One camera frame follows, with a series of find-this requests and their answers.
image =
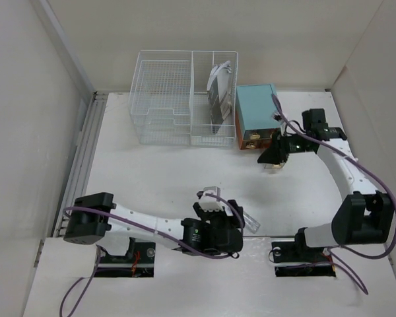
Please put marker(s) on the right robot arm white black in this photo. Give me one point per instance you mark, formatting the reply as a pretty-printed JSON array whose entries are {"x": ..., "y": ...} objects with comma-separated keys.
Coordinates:
[{"x": 365, "y": 214}]

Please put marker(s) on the white wire desk organizer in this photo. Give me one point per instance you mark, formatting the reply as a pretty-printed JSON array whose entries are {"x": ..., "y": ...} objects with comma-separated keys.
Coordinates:
[{"x": 168, "y": 101}]

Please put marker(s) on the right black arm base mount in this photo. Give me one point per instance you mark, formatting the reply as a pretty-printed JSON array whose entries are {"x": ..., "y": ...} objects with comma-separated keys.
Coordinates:
[{"x": 293, "y": 258}]

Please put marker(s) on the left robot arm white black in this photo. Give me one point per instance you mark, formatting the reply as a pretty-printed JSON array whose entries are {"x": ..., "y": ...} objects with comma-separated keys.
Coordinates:
[{"x": 216, "y": 232}]

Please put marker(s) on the aluminium rail frame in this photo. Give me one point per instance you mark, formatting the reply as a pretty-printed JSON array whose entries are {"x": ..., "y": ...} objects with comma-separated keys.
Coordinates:
[{"x": 82, "y": 163}]

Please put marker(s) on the grey white manual booklet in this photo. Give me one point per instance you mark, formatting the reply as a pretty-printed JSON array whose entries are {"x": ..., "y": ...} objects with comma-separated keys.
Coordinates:
[{"x": 218, "y": 93}]

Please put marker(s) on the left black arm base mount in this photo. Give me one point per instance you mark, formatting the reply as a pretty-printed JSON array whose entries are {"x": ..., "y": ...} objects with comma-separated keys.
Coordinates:
[{"x": 135, "y": 259}]

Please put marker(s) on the teal orange drawer box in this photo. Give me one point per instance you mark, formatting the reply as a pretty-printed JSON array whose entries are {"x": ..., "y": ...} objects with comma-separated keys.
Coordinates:
[{"x": 255, "y": 110}]

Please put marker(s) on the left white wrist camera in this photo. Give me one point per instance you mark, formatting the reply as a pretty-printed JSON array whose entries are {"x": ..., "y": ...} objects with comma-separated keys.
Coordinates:
[{"x": 207, "y": 199}]

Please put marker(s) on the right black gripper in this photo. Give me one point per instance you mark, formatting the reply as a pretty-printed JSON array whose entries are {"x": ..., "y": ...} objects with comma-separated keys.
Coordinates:
[{"x": 276, "y": 149}]

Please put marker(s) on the clear bottle blue cap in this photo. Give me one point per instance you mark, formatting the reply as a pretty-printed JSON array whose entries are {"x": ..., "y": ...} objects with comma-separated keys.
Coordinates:
[{"x": 251, "y": 224}]

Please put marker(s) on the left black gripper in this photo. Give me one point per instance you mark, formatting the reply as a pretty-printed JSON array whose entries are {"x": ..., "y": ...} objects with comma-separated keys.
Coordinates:
[{"x": 232, "y": 222}]

